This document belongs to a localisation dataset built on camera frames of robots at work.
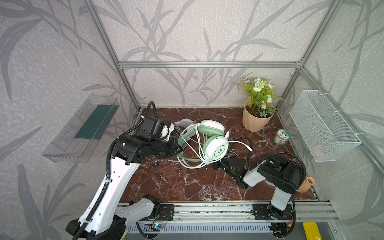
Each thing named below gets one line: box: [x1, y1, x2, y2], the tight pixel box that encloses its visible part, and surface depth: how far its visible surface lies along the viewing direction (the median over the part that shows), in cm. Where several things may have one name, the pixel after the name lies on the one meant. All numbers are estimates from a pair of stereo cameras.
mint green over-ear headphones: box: [177, 120, 229, 164], surface depth 54 cm
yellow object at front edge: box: [303, 221, 322, 240], surface depth 69 cm
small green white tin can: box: [274, 129, 290, 147], surface depth 98 cm
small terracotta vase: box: [297, 176, 316, 193], surface depth 75 cm
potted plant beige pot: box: [237, 77, 285, 132], surface depth 97 cm
